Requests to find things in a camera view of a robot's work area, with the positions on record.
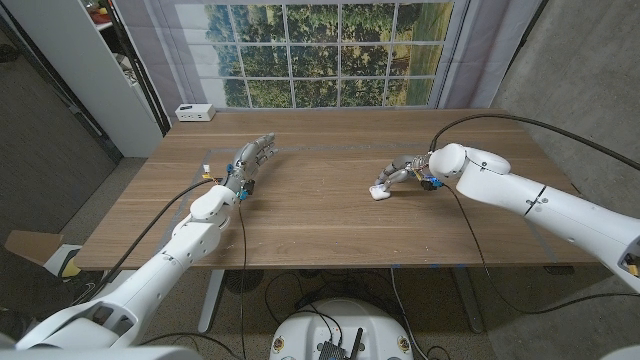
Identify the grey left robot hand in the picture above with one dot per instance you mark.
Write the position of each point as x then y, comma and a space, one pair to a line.
250, 157

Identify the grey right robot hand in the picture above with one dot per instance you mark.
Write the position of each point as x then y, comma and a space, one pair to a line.
400, 172

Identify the white AirPods case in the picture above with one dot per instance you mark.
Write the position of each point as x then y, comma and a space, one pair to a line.
379, 193

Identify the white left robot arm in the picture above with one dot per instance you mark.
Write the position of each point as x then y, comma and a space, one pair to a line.
160, 265

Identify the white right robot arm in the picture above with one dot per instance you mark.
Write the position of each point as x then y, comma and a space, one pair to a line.
540, 200

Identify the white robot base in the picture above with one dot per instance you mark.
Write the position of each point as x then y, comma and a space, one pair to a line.
341, 331

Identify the white power strip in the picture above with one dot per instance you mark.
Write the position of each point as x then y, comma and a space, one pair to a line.
195, 113

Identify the printed window backdrop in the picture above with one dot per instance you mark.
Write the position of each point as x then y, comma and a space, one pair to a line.
320, 54

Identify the black backdrop stand pole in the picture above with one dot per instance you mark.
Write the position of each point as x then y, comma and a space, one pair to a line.
137, 70

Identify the grey table leg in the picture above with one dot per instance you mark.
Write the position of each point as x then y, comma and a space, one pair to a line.
467, 300

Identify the white table leg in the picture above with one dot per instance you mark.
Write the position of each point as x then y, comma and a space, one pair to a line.
211, 300

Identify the white shelf cabinet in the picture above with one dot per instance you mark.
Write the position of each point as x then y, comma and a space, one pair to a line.
87, 75

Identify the black sneaker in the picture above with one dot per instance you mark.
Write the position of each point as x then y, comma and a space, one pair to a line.
85, 289

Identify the cardboard box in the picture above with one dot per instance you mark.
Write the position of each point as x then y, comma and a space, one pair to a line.
32, 245

